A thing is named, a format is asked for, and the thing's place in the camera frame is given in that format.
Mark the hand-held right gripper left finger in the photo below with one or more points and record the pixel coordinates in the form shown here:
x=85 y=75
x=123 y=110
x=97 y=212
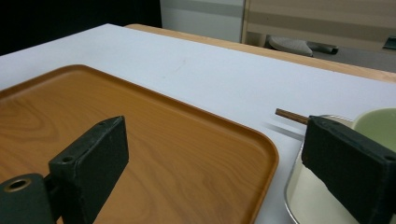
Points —
x=90 y=168

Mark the dark brown chopstick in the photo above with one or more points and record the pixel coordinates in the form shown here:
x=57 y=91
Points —
x=291 y=116

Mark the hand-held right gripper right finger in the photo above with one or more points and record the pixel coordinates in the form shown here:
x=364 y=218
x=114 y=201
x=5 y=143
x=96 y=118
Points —
x=351 y=168

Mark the cream metal tray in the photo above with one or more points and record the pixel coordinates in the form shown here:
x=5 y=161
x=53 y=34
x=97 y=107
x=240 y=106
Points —
x=311 y=199

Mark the light wooden desk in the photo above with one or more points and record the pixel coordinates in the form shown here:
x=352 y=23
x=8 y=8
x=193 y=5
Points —
x=311 y=18

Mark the white table mat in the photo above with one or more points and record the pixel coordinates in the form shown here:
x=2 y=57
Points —
x=218 y=71

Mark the green ceramic bowl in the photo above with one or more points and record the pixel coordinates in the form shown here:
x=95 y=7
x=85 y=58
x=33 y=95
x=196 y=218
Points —
x=379 y=127

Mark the brown wooden serving tray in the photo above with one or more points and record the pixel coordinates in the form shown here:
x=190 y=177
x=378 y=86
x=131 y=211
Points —
x=171 y=149

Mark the grey slipper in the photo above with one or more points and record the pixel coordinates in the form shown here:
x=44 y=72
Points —
x=325 y=48
x=289 y=45

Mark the white cabinet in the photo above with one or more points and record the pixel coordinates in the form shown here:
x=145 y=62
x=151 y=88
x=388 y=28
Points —
x=202 y=21

